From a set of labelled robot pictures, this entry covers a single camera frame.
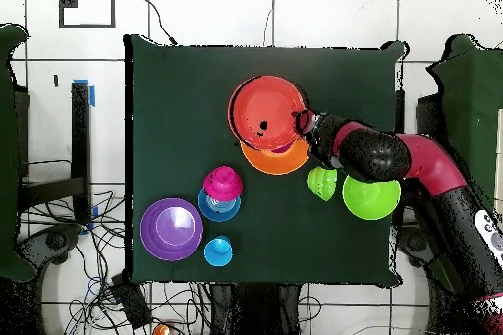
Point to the purple cup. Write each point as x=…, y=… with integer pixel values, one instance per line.
x=282, y=149

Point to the red bowl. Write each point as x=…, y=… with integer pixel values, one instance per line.
x=267, y=111

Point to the large orange bowl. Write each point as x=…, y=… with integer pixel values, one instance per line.
x=275, y=164

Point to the small green bowl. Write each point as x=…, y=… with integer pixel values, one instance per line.
x=322, y=183

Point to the pink bowl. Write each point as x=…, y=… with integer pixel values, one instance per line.
x=223, y=183

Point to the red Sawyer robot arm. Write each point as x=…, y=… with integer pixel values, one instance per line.
x=424, y=162

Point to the large green bowl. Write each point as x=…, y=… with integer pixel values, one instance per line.
x=371, y=199

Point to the dark green tablecloth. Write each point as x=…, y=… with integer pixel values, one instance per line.
x=196, y=95

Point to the blue bowl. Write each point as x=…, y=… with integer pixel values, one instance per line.
x=218, y=211

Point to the blue cup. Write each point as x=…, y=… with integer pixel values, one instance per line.
x=218, y=251

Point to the grey chair base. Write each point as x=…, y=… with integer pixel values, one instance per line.
x=412, y=242
x=55, y=240

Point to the green clothed side table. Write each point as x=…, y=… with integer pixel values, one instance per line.
x=8, y=154
x=471, y=95

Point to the purple bowl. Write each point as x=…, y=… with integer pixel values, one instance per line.
x=171, y=229

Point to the blue tape strip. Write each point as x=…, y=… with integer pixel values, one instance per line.
x=92, y=96

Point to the black metal stand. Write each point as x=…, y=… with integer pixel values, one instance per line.
x=80, y=134

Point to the small black floor object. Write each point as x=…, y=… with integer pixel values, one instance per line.
x=56, y=80

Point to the small orange object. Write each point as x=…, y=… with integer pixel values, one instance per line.
x=161, y=331

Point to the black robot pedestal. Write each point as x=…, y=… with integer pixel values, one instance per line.
x=255, y=311

